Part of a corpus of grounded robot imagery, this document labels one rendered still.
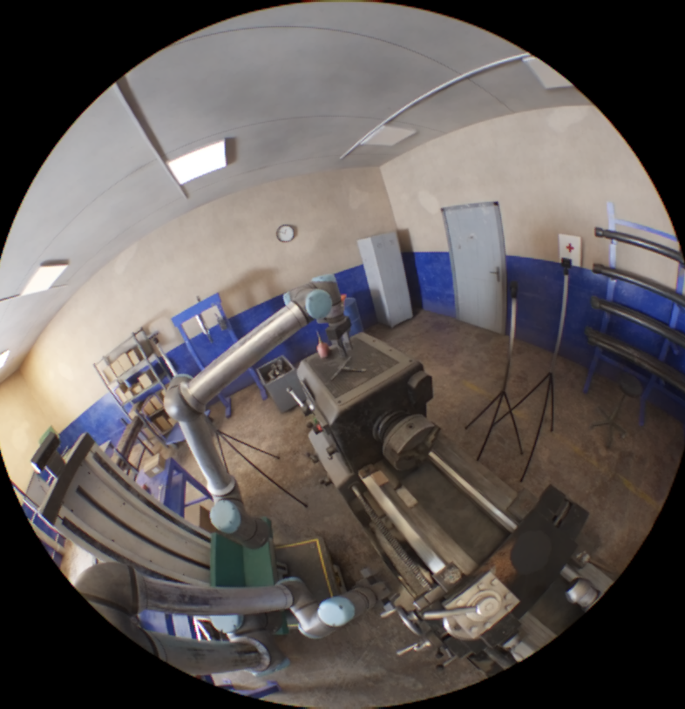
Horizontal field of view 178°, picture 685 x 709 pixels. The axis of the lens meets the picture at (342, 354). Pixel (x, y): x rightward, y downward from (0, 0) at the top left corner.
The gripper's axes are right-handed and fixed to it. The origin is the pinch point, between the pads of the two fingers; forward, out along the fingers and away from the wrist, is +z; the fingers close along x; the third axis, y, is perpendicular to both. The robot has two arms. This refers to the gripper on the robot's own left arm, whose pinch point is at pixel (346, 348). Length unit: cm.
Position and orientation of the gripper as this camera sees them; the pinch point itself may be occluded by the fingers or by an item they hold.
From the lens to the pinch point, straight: 98.2
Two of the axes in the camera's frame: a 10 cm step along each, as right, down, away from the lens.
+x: 4.7, -5.5, 6.9
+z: 2.8, 8.4, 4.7
